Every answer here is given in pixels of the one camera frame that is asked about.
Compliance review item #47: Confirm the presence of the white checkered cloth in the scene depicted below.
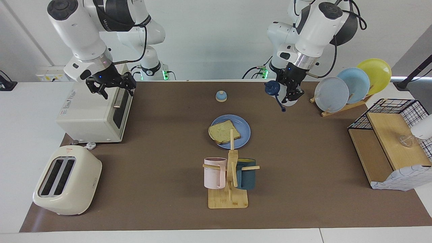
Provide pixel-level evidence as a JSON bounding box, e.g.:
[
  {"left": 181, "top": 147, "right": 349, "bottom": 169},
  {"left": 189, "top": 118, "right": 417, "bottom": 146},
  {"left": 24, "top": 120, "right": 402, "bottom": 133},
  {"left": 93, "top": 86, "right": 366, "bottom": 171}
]
[{"left": 370, "top": 164, "right": 432, "bottom": 192}]

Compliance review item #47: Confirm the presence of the black desk clamp mount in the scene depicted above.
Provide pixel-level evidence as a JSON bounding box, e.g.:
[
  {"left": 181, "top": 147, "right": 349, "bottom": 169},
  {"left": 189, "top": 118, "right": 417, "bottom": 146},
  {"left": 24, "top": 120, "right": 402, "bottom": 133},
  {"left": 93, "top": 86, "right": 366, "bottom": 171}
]
[{"left": 0, "top": 70, "right": 17, "bottom": 91}]

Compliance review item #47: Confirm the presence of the white cylindrical object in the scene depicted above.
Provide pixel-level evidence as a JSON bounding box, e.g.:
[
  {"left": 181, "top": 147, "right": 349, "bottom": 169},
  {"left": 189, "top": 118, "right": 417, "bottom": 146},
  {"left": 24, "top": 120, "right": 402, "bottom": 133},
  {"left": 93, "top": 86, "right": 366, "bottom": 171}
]
[{"left": 410, "top": 114, "right": 432, "bottom": 140}]

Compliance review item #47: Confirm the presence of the clear drinking glass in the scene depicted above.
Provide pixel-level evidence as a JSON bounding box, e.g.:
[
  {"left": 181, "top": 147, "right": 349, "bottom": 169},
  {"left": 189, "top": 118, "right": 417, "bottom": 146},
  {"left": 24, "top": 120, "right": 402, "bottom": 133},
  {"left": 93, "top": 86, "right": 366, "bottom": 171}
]
[{"left": 398, "top": 134, "right": 414, "bottom": 148}]

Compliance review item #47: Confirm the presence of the pink ribbed mug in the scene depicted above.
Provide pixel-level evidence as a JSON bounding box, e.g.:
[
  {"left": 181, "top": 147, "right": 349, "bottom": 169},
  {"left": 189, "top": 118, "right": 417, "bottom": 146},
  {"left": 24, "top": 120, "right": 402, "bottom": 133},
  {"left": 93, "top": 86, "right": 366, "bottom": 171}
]
[{"left": 204, "top": 157, "right": 227, "bottom": 189}]

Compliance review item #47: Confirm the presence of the white wall power strip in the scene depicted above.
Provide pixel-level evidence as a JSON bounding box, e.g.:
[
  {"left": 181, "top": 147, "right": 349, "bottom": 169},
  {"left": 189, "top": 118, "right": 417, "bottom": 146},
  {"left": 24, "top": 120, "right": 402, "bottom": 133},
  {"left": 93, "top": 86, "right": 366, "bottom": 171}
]
[{"left": 36, "top": 65, "right": 68, "bottom": 82}]

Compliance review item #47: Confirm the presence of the cream two-slot toaster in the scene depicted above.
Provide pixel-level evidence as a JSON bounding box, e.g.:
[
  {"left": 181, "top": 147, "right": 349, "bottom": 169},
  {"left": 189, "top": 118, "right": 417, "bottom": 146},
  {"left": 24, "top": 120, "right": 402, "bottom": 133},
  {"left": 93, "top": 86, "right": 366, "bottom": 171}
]
[{"left": 32, "top": 146, "right": 102, "bottom": 216}]

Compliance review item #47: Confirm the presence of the white toaster oven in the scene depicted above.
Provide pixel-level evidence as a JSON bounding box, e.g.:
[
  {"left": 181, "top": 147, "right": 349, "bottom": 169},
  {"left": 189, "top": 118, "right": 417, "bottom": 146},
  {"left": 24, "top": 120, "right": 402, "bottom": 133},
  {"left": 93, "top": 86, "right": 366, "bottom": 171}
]
[{"left": 56, "top": 62, "right": 135, "bottom": 143}]

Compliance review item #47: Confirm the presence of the blue round dinner plate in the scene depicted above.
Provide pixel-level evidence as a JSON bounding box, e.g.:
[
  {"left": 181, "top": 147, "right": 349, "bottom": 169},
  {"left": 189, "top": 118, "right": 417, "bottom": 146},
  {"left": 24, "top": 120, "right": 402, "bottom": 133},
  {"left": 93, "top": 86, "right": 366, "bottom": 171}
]
[{"left": 211, "top": 114, "right": 251, "bottom": 150}]

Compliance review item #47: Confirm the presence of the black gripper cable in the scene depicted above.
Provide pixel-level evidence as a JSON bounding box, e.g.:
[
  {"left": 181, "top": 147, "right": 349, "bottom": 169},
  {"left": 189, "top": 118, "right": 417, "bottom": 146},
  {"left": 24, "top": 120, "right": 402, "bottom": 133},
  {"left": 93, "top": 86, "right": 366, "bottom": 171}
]
[
  {"left": 305, "top": 35, "right": 338, "bottom": 79},
  {"left": 112, "top": 24, "right": 148, "bottom": 65}
]

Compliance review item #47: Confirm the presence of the white navy-capped seasoning bottle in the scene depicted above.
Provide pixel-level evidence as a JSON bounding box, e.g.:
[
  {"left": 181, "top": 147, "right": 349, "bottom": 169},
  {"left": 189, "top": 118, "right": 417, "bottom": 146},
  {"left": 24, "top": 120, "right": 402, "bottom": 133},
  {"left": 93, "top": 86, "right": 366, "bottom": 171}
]
[{"left": 264, "top": 80, "right": 300, "bottom": 113}]

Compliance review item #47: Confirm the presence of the brown table mat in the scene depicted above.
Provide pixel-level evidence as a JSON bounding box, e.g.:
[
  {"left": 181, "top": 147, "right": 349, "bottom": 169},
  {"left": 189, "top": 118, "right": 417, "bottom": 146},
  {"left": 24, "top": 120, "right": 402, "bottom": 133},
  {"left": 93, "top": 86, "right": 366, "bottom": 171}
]
[{"left": 19, "top": 81, "right": 432, "bottom": 233}]

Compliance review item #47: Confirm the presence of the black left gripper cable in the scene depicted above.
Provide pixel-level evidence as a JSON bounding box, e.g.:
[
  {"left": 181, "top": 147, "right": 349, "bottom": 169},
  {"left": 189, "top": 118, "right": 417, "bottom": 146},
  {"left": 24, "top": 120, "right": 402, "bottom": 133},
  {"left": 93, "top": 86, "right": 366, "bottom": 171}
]
[{"left": 305, "top": 35, "right": 338, "bottom": 79}]

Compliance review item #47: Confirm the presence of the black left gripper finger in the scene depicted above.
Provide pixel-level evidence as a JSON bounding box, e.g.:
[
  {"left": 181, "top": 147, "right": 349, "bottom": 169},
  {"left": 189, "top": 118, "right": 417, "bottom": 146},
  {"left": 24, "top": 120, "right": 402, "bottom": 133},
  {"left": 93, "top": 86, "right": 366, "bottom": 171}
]
[
  {"left": 274, "top": 66, "right": 286, "bottom": 85},
  {"left": 281, "top": 84, "right": 305, "bottom": 104}
]

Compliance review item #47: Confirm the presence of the toasted bread slice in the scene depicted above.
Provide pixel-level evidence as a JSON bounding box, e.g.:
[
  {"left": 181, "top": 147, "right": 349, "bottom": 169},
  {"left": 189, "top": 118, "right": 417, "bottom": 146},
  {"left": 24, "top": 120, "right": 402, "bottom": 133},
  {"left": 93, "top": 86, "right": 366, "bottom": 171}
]
[{"left": 208, "top": 120, "right": 241, "bottom": 144}]

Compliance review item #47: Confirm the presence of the grey translucent plate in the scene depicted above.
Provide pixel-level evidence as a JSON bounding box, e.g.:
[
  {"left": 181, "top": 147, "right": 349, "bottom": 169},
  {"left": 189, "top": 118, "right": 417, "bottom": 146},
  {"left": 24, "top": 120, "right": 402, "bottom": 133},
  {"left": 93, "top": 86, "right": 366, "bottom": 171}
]
[{"left": 315, "top": 77, "right": 349, "bottom": 113}]

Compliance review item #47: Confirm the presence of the wooden dish rack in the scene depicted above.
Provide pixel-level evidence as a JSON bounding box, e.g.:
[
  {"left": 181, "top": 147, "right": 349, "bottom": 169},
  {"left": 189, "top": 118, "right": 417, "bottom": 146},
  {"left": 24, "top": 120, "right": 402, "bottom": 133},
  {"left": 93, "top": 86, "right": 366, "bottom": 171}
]
[{"left": 310, "top": 94, "right": 373, "bottom": 117}]

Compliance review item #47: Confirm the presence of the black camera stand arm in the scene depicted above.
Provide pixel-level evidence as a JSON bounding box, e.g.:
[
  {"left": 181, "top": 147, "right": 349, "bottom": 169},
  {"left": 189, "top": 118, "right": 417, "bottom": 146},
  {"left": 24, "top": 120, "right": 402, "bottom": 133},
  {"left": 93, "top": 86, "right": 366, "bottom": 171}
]
[{"left": 393, "top": 54, "right": 432, "bottom": 91}]

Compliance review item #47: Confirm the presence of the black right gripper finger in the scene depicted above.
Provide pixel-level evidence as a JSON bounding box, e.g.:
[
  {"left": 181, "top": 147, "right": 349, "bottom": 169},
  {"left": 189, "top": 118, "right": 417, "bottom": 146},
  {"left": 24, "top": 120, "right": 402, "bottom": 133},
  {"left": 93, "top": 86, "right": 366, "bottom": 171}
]
[
  {"left": 85, "top": 79, "right": 109, "bottom": 100},
  {"left": 121, "top": 71, "right": 137, "bottom": 98}
]

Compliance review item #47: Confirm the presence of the wooden shelf with wire basket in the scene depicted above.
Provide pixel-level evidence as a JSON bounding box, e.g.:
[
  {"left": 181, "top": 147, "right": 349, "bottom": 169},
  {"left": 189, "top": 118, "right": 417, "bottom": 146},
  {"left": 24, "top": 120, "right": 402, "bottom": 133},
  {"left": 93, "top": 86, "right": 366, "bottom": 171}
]
[{"left": 348, "top": 99, "right": 432, "bottom": 184}]

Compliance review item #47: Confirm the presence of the wooden mug tree rack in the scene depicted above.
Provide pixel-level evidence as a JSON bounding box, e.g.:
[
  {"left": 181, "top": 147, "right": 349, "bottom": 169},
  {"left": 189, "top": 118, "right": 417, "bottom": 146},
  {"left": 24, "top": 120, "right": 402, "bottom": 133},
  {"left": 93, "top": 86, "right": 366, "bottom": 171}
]
[{"left": 202, "top": 129, "right": 260, "bottom": 209}]

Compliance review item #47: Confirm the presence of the dark teal mug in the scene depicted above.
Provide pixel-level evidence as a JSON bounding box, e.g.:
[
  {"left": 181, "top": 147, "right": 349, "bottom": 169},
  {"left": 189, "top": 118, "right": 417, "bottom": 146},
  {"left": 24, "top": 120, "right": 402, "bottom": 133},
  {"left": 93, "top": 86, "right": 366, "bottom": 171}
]
[{"left": 235, "top": 158, "right": 257, "bottom": 190}]

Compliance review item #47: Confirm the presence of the yellow plate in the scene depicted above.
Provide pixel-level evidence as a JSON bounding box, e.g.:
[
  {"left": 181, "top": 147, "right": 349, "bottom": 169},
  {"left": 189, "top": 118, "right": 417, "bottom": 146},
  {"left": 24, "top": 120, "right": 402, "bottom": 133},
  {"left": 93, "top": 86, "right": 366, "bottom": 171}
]
[{"left": 356, "top": 58, "right": 392, "bottom": 96}]

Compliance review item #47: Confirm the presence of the light blue racked plate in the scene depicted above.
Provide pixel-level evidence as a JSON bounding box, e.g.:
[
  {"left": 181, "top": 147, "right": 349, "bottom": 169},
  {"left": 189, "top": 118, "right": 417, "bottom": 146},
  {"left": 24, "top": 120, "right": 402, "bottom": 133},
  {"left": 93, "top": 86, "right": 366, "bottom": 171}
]
[{"left": 337, "top": 67, "right": 370, "bottom": 104}]

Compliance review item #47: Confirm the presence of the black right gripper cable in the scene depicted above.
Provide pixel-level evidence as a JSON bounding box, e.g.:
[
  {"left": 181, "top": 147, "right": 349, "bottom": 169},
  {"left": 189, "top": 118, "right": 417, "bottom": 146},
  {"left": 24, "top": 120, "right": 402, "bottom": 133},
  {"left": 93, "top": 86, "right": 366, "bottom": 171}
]
[{"left": 112, "top": 24, "right": 148, "bottom": 65}]

